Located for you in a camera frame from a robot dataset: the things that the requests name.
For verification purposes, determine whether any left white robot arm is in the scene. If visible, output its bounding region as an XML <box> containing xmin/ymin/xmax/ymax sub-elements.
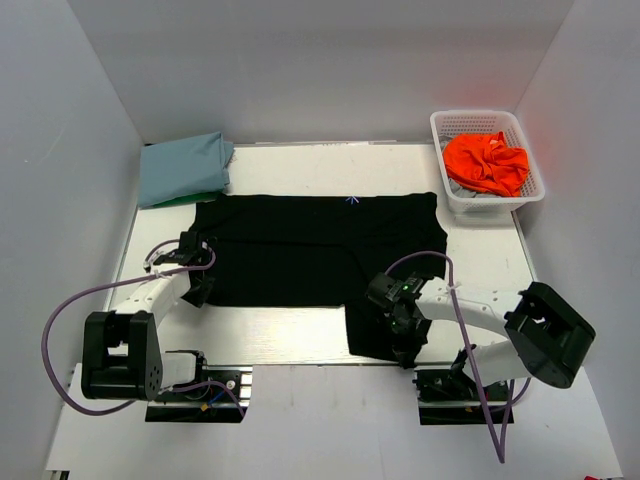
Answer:
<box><xmin>81</xmin><ymin>232</ymin><xmax>215</xmax><ymax>401</ymax></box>

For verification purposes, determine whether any grey t-shirt in basket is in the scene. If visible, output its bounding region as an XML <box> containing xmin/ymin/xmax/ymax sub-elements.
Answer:
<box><xmin>449</xmin><ymin>178</ymin><xmax>497</xmax><ymax>199</ymax></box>

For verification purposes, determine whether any crumpled orange t-shirt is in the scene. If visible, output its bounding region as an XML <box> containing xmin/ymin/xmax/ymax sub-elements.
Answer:
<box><xmin>440</xmin><ymin>131</ymin><xmax>530</xmax><ymax>198</ymax></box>

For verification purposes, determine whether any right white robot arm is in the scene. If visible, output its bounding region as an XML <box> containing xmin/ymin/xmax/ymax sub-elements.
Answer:
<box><xmin>366</xmin><ymin>273</ymin><xmax>596</xmax><ymax>399</ymax></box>

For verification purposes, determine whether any white plastic basket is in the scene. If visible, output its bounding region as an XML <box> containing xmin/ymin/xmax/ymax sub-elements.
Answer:
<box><xmin>430</xmin><ymin>110</ymin><xmax>545</xmax><ymax>214</ymax></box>

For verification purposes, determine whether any folded green t-shirt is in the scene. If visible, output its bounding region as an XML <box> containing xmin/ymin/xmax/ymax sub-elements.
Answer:
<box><xmin>152</xmin><ymin>192</ymin><xmax>220</xmax><ymax>209</ymax></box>

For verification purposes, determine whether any folded blue-grey t-shirt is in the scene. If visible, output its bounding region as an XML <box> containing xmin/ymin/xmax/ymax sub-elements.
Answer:
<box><xmin>138</xmin><ymin>132</ymin><xmax>235</xmax><ymax>208</ymax></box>

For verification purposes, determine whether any black t-shirt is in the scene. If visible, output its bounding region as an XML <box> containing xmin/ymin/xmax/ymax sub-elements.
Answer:
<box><xmin>191</xmin><ymin>192</ymin><xmax>447</xmax><ymax>361</ymax></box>

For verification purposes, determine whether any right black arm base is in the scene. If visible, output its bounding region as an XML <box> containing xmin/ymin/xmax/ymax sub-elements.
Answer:
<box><xmin>413</xmin><ymin>367</ymin><xmax>486</xmax><ymax>426</ymax></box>

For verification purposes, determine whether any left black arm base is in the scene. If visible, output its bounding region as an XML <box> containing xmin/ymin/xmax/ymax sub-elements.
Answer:
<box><xmin>145</xmin><ymin>365</ymin><xmax>253</xmax><ymax>424</ymax></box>

